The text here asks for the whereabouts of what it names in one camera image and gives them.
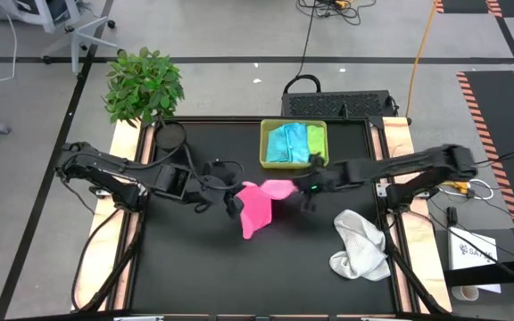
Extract black table frame strut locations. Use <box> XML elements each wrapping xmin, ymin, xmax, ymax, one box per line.
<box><xmin>80</xmin><ymin>213</ymin><xmax>145</xmax><ymax>312</ymax></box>
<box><xmin>381</xmin><ymin>213</ymin><xmax>448</xmax><ymax>316</ymax></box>

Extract white paper cup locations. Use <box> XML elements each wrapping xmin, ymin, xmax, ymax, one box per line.
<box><xmin>451</xmin><ymin>284</ymin><xmax>480</xmax><ymax>302</ymax></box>

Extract black striped floor mat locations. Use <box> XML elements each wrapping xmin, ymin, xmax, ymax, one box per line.
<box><xmin>434</xmin><ymin>0</ymin><xmax>514</xmax><ymax>19</ymax></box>
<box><xmin>456</xmin><ymin>70</ymin><xmax>514</xmax><ymax>259</ymax></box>

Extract teal microfiber towel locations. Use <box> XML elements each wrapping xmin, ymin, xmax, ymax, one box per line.
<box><xmin>265</xmin><ymin>124</ymin><xmax>294</xmax><ymax>164</ymax></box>

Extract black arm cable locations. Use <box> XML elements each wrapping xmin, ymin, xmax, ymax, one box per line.
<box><xmin>149</xmin><ymin>144</ymin><xmax>245</xmax><ymax>192</ymax></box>

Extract thick black computer cable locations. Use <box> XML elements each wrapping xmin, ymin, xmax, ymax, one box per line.
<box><xmin>282</xmin><ymin>0</ymin><xmax>323</xmax><ymax>95</ymax></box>

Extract white microfiber towel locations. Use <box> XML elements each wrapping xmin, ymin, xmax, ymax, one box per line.
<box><xmin>329</xmin><ymin>209</ymin><xmax>392</xmax><ymax>282</ymax></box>

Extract green potted plant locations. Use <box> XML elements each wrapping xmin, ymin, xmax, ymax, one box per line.
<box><xmin>104</xmin><ymin>45</ymin><xmax>189</xmax><ymax>152</ymax></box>

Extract pink microfiber towel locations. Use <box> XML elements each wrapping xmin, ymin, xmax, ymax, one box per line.
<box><xmin>236</xmin><ymin>178</ymin><xmax>301</xmax><ymax>241</ymax></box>

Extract yellow plastic bin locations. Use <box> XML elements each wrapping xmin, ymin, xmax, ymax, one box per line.
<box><xmin>259</xmin><ymin>119</ymin><xmax>329</xmax><ymax>170</ymax></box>

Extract orange-yellow cable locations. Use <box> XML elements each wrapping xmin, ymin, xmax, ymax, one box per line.
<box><xmin>406</xmin><ymin>0</ymin><xmax>439</xmax><ymax>118</ymax></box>

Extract yellow power splitter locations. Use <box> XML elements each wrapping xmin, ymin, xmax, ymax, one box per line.
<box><xmin>439</xmin><ymin>177</ymin><xmax>470</xmax><ymax>195</ymax></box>

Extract black computer case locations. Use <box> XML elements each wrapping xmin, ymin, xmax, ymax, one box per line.
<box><xmin>281</xmin><ymin>90</ymin><xmax>396</xmax><ymax>120</ymax></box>

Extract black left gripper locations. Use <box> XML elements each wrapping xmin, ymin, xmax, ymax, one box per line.
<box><xmin>189</xmin><ymin>160</ymin><xmax>245</xmax><ymax>219</ymax></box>

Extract light blue microfiber towel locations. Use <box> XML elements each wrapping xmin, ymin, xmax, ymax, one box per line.
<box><xmin>283</xmin><ymin>122</ymin><xmax>311</xmax><ymax>164</ymax></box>

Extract wooden table side board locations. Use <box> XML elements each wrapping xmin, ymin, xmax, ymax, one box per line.
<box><xmin>381</xmin><ymin>116</ymin><xmax>453</xmax><ymax>313</ymax></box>
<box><xmin>71</xmin><ymin>119</ymin><xmax>146</xmax><ymax>312</ymax></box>

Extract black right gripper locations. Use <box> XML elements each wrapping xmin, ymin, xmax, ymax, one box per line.
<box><xmin>299</xmin><ymin>153</ymin><xmax>345</xmax><ymax>214</ymax></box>

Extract black power adapter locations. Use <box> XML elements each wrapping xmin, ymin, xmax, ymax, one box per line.
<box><xmin>445</xmin><ymin>206</ymin><xmax>460</xmax><ymax>228</ymax></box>

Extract white printed booklet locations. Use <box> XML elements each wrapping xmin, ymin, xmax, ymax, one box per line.
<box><xmin>447</xmin><ymin>226</ymin><xmax>502</xmax><ymax>294</ymax></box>

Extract green microfiber towel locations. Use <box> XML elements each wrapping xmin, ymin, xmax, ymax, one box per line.
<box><xmin>305</xmin><ymin>124</ymin><xmax>328</xmax><ymax>162</ymax></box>

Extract grey office chair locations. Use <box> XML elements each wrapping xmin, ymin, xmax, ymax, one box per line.
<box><xmin>0</xmin><ymin>0</ymin><xmax>122</xmax><ymax>76</ymax></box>

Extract tangled black floor cables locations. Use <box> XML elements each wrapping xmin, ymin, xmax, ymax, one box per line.
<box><xmin>298</xmin><ymin>0</ymin><xmax>377</xmax><ymax>26</ymax></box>

